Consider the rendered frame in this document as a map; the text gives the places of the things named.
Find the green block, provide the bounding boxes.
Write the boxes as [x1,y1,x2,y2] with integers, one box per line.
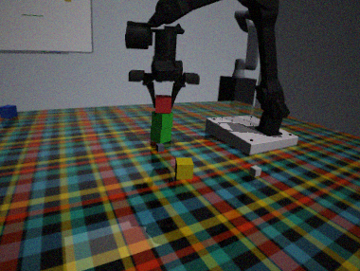
[152,111,173,130]
[151,126,171,143]

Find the red block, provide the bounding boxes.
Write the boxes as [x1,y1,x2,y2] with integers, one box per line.
[155,95,171,114]

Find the blue block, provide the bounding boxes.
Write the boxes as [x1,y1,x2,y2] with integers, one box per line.
[0,105,17,118]

